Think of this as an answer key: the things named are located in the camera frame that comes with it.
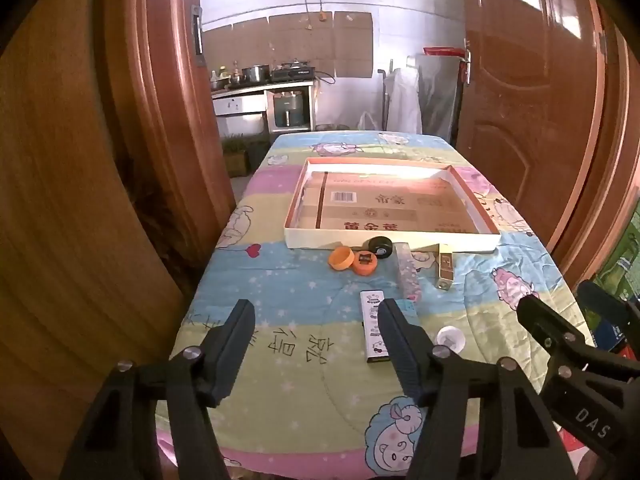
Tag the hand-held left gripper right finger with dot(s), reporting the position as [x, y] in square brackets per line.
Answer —
[400, 355]

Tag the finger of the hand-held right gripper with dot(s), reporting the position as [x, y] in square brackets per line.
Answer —
[602, 305]
[555, 332]

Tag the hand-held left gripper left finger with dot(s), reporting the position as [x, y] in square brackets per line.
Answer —
[235, 350]

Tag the white printed lighter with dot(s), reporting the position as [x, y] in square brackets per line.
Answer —
[372, 330]

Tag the teal lighter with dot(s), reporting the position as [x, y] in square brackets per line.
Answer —
[411, 310]

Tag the white bottle cap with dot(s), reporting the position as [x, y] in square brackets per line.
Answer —
[452, 336]

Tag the gold lighter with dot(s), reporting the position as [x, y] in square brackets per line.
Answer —
[445, 270]

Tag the orange cap with black label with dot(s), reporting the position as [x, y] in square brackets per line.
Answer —
[364, 262]

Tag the black bottle cap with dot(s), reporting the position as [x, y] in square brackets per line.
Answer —
[380, 246]

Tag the plain orange bottle cap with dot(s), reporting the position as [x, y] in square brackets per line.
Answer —
[341, 258]

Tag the shallow cardboard box tray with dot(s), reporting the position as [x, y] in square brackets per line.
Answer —
[380, 200]

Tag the green patterned object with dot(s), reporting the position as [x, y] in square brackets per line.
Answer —
[625, 260]

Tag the printed sheep blanket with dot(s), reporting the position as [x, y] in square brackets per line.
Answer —
[300, 310]

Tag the wooden planter with plants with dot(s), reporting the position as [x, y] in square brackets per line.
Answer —
[235, 157]

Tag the wooden door with latch plate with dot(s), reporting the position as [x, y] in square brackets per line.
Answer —
[75, 185]

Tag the white plastic bag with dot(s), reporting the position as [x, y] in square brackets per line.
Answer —
[369, 122]

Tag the steel kitchen counter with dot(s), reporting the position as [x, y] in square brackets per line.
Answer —
[240, 105]

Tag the grey air fryer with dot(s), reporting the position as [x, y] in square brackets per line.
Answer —
[288, 109]

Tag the plastic covered board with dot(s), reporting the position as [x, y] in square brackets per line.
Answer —
[440, 100]

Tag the white wrapped panel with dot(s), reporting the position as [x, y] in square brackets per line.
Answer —
[405, 95]

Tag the steel cooking pot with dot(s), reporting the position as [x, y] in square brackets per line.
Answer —
[255, 74]

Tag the black gas stove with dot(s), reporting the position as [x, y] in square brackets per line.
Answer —
[292, 74]

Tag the red paper strip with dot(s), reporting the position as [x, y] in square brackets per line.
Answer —
[442, 51]

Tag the wooden door frame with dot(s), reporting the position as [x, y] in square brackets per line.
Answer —
[610, 160]

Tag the cardboard sheets on wall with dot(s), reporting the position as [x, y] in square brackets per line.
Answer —
[300, 45]

